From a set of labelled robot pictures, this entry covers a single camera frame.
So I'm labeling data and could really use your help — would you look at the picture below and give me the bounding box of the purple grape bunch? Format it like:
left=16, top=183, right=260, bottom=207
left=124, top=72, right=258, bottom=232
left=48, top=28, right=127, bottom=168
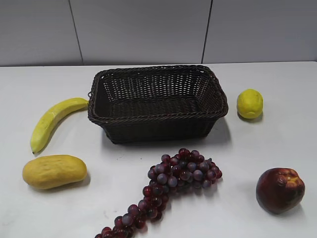
left=96, top=148, right=222, bottom=238

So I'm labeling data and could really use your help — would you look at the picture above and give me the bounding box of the dark brown wicker basket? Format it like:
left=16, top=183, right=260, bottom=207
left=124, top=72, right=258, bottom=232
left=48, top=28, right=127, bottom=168
left=88, top=65, right=228, bottom=144

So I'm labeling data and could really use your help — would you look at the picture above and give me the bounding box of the yellow lemon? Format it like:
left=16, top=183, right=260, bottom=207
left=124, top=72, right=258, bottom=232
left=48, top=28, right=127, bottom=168
left=237, top=89, right=264, bottom=119

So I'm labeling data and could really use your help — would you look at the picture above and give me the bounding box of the yellow banana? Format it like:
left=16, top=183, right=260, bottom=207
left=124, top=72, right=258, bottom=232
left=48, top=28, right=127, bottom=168
left=30, top=98, right=89, bottom=154

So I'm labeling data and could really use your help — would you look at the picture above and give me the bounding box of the yellow mango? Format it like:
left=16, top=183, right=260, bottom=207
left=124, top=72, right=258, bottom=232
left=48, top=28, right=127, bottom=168
left=22, top=155, right=88, bottom=189

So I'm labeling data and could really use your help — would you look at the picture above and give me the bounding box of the dark red apple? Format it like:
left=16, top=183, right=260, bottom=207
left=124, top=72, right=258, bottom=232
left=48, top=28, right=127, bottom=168
left=256, top=168, right=305, bottom=214

